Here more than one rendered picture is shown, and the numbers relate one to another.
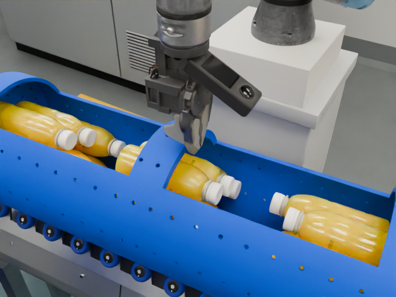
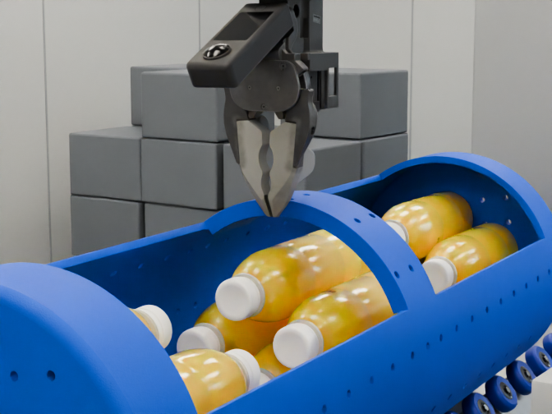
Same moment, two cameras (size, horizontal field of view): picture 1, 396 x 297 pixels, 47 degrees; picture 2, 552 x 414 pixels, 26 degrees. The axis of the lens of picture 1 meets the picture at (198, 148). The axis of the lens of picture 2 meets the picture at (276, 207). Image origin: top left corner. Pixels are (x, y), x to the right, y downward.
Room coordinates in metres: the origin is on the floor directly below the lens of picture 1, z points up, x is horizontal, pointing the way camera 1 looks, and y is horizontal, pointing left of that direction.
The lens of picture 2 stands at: (0.65, -1.09, 1.40)
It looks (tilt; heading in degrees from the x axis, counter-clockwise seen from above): 9 degrees down; 93
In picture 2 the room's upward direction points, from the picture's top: straight up
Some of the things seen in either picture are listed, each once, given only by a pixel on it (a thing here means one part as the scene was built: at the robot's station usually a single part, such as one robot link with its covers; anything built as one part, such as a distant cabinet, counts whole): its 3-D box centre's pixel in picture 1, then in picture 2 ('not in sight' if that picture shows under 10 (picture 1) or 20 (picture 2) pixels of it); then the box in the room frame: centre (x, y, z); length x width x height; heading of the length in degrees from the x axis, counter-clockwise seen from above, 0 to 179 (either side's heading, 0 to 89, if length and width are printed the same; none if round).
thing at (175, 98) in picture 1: (181, 73); (283, 51); (0.59, 0.03, 1.37); 0.09 x 0.08 x 0.12; 64
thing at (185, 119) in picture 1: (189, 117); (250, 117); (0.56, 0.01, 1.31); 0.05 x 0.02 x 0.09; 154
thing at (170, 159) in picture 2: not in sight; (238, 211); (0.20, 3.86, 0.59); 1.20 x 0.80 x 1.19; 150
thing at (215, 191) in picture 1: (215, 193); (236, 298); (0.55, -0.03, 1.15); 0.04 x 0.02 x 0.04; 154
